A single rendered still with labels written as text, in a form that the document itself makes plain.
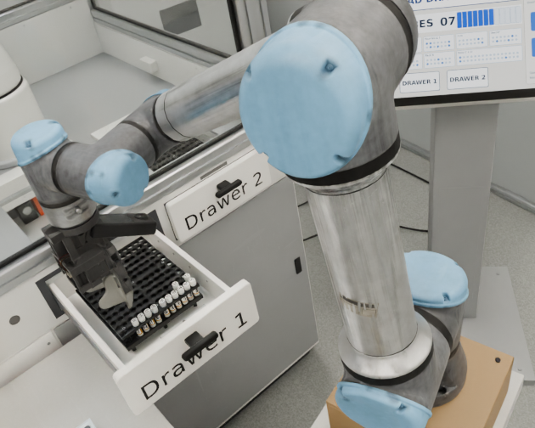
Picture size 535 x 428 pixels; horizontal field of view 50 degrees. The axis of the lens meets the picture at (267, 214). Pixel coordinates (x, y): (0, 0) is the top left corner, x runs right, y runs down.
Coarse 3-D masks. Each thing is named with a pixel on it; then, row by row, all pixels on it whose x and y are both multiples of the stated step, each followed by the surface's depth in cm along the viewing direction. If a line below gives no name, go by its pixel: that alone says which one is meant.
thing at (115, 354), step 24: (120, 240) 128; (168, 240) 125; (168, 264) 128; (192, 264) 118; (72, 288) 125; (216, 288) 114; (72, 312) 113; (192, 312) 116; (96, 336) 107; (120, 360) 102
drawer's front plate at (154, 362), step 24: (240, 288) 106; (216, 312) 104; (240, 312) 109; (168, 336) 100; (144, 360) 97; (168, 360) 101; (192, 360) 105; (120, 384) 95; (144, 384) 99; (168, 384) 103; (144, 408) 102
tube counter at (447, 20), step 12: (444, 12) 137; (456, 12) 137; (468, 12) 136; (480, 12) 136; (492, 12) 135; (504, 12) 135; (516, 12) 134; (444, 24) 137; (456, 24) 137; (468, 24) 136; (480, 24) 136; (492, 24) 135; (504, 24) 135
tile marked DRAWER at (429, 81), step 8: (416, 72) 139; (424, 72) 138; (432, 72) 138; (408, 80) 139; (416, 80) 139; (424, 80) 138; (432, 80) 138; (400, 88) 140; (408, 88) 139; (416, 88) 139; (424, 88) 138; (432, 88) 138; (440, 88) 138
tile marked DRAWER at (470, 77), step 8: (448, 72) 137; (456, 72) 137; (464, 72) 137; (472, 72) 136; (480, 72) 136; (448, 80) 137; (456, 80) 137; (464, 80) 137; (472, 80) 136; (480, 80) 136; (488, 80) 135; (448, 88) 137; (456, 88) 137; (464, 88) 137
